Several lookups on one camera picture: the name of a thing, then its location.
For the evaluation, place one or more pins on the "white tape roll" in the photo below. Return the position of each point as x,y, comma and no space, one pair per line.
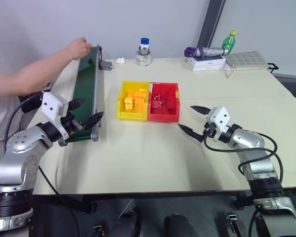
143,60

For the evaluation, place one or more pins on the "yellow plastic bin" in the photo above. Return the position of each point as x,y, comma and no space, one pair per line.
120,108

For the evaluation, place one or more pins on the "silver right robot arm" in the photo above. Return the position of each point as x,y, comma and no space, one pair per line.
254,153

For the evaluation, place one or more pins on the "white bottle blue cap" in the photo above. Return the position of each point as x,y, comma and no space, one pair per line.
144,44

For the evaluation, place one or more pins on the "red toy block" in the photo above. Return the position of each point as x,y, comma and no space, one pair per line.
157,105
160,96

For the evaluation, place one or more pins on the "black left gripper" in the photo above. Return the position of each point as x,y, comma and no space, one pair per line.
71,123

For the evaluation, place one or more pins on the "purple grey folded umbrella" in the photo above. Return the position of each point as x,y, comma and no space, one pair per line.
204,51

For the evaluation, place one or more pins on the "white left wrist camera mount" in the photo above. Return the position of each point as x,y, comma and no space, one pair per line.
50,105

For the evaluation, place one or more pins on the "white flat box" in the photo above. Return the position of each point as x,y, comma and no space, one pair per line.
208,66
207,58

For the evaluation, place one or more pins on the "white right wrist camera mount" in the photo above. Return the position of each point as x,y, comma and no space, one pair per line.
219,119

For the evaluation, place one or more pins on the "person's bare forearm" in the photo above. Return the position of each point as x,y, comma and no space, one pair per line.
31,74

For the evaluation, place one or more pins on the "dark grey wall pillar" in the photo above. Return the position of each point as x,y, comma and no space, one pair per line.
210,22

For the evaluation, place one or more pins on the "black table frame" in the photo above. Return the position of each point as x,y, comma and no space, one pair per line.
138,195

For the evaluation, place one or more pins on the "crumpled white tissue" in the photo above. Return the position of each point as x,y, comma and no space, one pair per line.
120,61

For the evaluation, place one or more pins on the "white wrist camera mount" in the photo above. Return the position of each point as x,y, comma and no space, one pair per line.
50,105
219,119

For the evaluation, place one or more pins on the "person's bare hand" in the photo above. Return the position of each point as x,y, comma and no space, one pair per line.
79,48

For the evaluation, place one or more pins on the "yellow toy block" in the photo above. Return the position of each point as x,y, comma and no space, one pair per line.
140,93
140,106
128,103

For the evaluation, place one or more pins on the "green conveyor belt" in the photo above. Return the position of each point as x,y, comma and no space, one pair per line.
84,81

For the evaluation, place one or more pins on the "green plastic bottle yellow cap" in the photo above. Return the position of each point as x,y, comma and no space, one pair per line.
229,40

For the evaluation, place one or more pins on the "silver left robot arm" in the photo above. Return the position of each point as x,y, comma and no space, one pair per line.
16,158

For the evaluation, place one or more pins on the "black table clamp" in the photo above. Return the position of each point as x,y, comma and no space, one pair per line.
273,67

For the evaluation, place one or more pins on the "red plastic bin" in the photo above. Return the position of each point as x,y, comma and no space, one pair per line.
173,116

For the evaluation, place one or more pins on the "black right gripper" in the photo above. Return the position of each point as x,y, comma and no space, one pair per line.
210,129

